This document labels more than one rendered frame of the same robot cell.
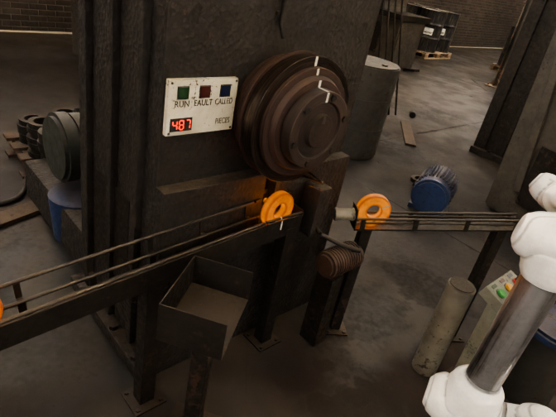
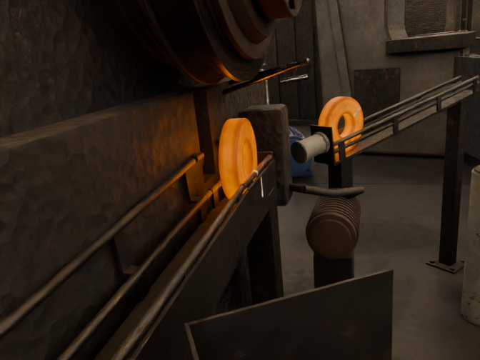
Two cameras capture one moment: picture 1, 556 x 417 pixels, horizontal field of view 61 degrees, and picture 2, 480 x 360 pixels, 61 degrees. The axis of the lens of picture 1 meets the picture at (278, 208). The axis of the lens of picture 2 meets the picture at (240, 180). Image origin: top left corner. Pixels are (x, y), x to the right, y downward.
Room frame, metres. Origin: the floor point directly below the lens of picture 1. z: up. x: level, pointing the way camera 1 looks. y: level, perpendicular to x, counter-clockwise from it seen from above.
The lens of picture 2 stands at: (0.97, 0.30, 0.94)
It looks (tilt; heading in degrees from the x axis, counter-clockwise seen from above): 18 degrees down; 337
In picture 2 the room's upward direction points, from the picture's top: 6 degrees counter-clockwise
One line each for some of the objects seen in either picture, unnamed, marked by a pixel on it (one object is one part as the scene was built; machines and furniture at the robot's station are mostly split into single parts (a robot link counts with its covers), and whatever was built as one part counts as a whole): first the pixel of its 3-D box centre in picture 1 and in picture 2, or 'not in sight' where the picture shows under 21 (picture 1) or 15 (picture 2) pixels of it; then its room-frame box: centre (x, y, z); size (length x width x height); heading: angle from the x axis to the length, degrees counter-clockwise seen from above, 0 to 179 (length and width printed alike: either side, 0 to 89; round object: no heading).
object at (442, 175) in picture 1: (435, 188); (286, 150); (3.59, -1.22, 0.17); 0.57 x 0.31 x 0.34; 157
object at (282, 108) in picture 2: (313, 208); (266, 156); (1.84, -0.15, 0.68); 0.11 x 0.08 x 0.24; 47
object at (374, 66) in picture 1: (357, 106); not in sight; (4.55, -0.55, 0.45); 0.59 x 0.59 x 0.89
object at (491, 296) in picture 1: (481, 339); not in sight; (1.65, -1.00, 0.31); 0.24 x 0.16 x 0.62; 137
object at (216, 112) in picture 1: (201, 105); not in sight; (1.48, 0.31, 1.15); 0.26 x 0.02 x 0.18; 137
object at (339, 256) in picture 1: (329, 293); (336, 286); (1.80, -0.32, 0.27); 0.22 x 0.13 x 0.53; 137
